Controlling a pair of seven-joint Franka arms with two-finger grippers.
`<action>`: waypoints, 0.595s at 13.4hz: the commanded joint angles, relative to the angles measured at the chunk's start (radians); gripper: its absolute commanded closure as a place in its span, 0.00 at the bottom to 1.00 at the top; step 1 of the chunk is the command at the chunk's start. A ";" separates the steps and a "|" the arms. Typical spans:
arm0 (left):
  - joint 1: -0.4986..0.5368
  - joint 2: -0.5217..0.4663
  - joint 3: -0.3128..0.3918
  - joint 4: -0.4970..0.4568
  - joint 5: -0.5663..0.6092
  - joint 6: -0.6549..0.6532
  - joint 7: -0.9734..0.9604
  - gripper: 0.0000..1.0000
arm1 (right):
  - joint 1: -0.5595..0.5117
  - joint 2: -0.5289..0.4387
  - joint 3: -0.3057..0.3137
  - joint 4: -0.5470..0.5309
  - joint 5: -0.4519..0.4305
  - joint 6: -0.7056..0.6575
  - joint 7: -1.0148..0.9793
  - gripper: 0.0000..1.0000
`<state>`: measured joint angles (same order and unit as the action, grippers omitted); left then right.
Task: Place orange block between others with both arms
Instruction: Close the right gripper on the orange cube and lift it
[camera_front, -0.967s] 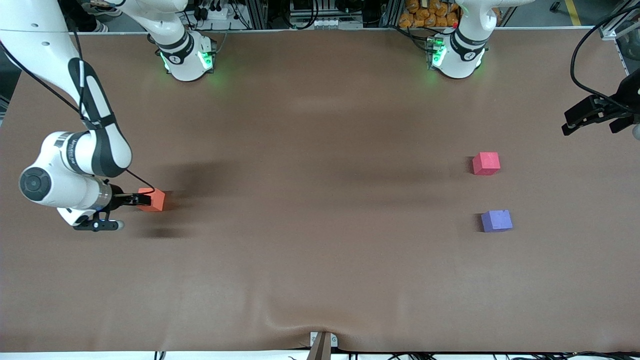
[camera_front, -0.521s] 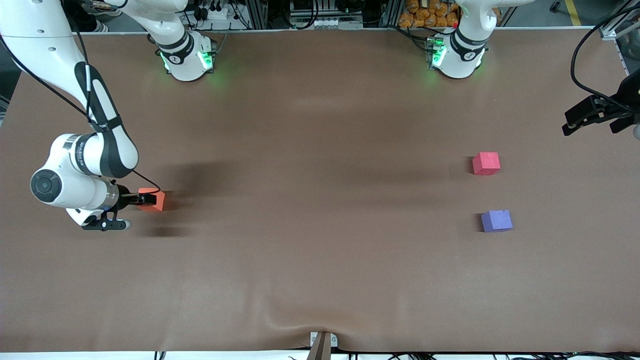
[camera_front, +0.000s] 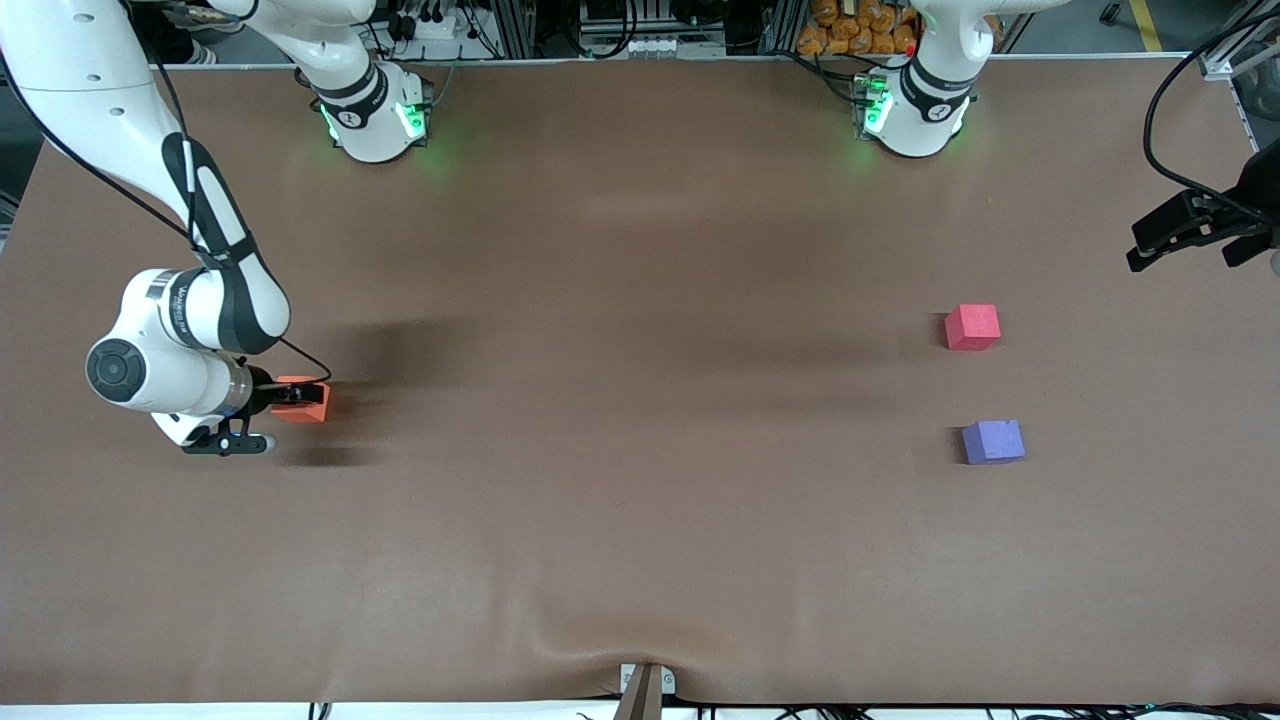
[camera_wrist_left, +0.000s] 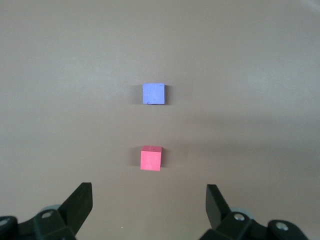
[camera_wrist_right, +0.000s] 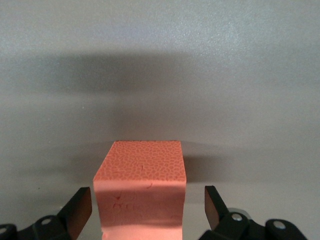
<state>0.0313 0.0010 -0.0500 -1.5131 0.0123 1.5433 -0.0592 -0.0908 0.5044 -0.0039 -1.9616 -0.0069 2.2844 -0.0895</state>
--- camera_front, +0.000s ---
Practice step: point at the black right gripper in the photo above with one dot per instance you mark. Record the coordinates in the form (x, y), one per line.
(262, 390)

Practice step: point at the white terminal block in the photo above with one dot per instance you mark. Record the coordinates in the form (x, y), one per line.
(660, 46)

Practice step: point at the purple foam block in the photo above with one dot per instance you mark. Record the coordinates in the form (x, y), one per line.
(993, 442)

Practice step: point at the pile of orange items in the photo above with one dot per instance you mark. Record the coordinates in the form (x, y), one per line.
(850, 35)

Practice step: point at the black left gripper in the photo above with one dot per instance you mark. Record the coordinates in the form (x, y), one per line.
(1256, 194)

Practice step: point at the brown table mat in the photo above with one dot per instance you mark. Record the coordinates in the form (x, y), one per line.
(640, 450)

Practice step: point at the orange foam block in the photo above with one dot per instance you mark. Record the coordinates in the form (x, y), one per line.
(318, 411)

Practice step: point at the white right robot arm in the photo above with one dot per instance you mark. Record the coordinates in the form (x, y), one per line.
(190, 370)

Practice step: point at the aluminium profile post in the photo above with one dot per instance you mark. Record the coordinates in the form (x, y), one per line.
(782, 25)
(515, 28)

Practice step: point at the person dark trousers and shoes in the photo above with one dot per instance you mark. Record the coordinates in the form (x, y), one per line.
(188, 52)

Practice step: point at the white power strip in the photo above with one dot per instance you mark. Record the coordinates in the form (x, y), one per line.
(430, 28)

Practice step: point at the red foam block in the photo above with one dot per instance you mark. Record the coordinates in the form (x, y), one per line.
(972, 328)

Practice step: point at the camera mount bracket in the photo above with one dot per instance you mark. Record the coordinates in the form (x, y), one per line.
(645, 692)

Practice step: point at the aluminium frame strut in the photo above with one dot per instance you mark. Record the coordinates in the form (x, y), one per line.
(1225, 62)

